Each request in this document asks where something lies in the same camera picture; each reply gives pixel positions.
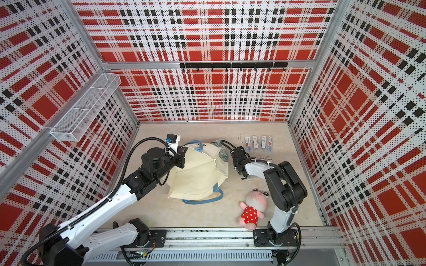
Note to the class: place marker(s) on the pink plush toy red dress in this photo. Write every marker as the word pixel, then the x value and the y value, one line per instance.
pixel 253 207

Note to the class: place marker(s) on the black wall hook rail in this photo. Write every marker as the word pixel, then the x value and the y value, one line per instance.
pixel 236 65

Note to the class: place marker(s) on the cream canvas tote bag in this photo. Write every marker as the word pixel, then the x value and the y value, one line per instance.
pixel 206 169

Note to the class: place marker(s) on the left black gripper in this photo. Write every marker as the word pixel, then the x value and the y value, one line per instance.
pixel 179 157

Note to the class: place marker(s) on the clear compass set case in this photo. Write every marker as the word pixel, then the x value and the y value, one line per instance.
pixel 263 141
pixel 248 144
pixel 269 143
pixel 255 143
pixel 269 159

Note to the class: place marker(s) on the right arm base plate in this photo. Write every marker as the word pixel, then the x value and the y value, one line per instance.
pixel 269 238

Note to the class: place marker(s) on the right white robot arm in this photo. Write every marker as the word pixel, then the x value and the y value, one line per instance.
pixel 285 188

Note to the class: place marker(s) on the white wire mesh basket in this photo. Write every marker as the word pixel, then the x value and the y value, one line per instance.
pixel 74 124

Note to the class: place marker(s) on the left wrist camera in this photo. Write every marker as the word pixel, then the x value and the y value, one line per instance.
pixel 173 141

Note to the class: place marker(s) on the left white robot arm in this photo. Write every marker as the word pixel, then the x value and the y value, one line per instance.
pixel 68 244

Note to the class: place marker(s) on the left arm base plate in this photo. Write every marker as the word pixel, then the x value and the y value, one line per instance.
pixel 152 238

